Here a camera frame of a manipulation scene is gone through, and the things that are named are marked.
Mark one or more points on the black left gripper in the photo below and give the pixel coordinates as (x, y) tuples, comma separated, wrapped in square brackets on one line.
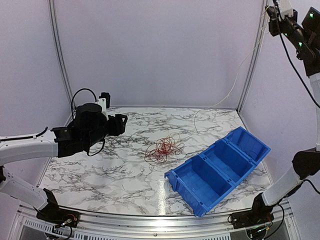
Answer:
[(117, 129)]

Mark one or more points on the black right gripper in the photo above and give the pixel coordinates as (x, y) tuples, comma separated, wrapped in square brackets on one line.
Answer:
[(274, 29)]

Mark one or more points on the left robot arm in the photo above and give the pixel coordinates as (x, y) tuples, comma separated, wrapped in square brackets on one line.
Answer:
[(91, 124)]

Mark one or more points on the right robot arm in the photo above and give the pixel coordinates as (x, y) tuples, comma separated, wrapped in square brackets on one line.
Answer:
[(278, 109)]

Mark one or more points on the blue three-compartment bin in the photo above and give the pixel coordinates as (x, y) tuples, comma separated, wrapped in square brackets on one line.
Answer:
[(205, 179)]

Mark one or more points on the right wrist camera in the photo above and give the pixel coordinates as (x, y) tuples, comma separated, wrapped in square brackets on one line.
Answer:
[(283, 9)]

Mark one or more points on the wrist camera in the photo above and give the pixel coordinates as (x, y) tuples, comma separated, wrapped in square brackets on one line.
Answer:
[(104, 102), (283, 9)]

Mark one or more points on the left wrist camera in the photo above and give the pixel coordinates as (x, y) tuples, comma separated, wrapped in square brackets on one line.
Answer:
[(104, 102)]

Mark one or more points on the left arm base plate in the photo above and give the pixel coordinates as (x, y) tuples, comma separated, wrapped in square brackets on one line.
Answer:
[(60, 216)]

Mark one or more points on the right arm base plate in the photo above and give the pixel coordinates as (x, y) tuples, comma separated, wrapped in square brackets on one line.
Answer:
[(249, 218)]

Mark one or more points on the aluminium front frame rail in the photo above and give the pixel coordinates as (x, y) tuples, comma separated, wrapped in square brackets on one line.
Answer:
[(108, 226)]

